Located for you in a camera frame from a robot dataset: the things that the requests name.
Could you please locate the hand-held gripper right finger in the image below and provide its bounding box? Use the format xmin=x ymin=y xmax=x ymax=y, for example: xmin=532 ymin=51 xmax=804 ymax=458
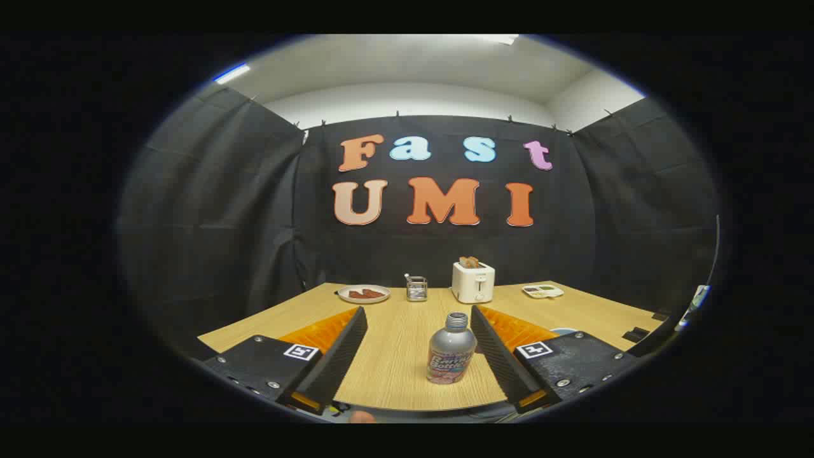
xmin=471 ymin=305 xmax=639 ymax=415

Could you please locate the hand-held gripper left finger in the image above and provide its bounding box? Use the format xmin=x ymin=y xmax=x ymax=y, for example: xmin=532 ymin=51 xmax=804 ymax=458
xmin=202 ymin=306 xmax=369 ymax=416

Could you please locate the silver juice bottle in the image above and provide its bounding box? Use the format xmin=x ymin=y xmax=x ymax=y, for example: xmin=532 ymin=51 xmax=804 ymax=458
xmin=427 ymin=312 xmax=478 ymax=385

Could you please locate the wooden table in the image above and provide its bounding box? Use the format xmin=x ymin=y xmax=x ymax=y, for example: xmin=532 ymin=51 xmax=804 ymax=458
xmin=197 ymin=281 xmax=665 ymax=412

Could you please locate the white plate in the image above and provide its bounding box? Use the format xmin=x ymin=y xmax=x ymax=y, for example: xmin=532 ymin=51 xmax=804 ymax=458
xmin=337 ymin=284 xmax=391 ymax=304

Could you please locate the white toaster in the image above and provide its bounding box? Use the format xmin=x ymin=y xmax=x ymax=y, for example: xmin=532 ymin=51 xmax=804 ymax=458
xmin=452 ymin=261 xmax=495 ymax=304

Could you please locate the black backdrop cloth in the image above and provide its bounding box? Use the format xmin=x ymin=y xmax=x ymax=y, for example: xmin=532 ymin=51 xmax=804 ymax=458
xmin=118 ymin=83 xmax=722 ymax=357

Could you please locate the white desk stand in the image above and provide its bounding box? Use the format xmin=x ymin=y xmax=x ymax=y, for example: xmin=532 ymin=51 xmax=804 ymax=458
xmin=674 ymin=215 xmax=721 ymax=331

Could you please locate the ceiling light panel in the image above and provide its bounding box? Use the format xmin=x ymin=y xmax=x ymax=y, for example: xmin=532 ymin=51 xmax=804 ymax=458
xmin=213 ymin=62 xmax=251 ymax=85

